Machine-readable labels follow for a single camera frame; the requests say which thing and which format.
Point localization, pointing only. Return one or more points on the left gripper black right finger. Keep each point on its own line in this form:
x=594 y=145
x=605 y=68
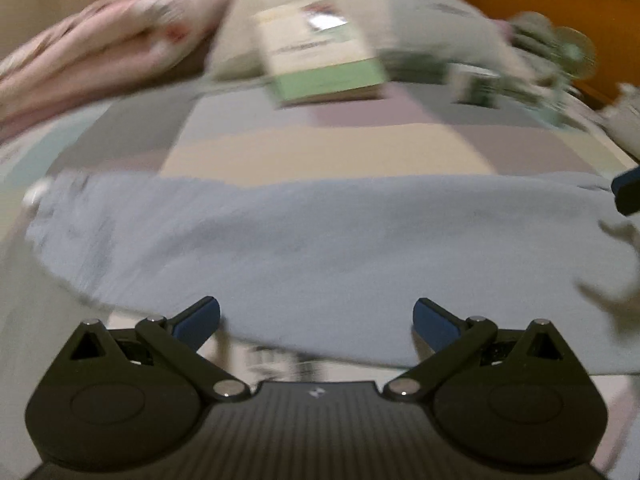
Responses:
x=454 y=342

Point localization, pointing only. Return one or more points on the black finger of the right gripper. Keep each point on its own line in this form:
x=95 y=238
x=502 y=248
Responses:
x=626 y=190

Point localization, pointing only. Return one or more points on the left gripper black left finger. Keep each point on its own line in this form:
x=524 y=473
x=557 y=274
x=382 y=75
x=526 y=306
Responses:
x=177 y=340

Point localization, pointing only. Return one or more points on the grey sweatpants with white drawstring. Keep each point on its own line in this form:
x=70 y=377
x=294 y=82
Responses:
x=333 y=268

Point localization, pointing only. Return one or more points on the grey cartoon face cushion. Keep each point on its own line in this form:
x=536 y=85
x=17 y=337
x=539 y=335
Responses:
x=621 y=119

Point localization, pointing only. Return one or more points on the green handheld desk fan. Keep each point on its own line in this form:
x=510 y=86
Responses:
x=552 y=58

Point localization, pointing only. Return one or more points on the small green white box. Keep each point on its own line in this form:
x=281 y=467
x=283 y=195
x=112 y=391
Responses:
x=472 y=85

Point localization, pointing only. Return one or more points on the wooden headboard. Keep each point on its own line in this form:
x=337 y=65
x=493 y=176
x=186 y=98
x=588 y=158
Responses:
x=612 y=25

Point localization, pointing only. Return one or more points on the patchwork pastel bed sheet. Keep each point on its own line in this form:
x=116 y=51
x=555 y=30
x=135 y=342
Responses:
x=241 y=137

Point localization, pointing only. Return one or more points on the patchwork pillow with logo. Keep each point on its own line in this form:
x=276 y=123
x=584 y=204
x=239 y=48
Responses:
x=416 y=40

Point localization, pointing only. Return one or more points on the pink floral folded quilt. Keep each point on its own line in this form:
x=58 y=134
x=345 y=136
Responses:
x=110 y=47

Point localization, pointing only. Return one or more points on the green and white book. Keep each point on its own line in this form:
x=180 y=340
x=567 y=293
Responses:
x=313 y=52

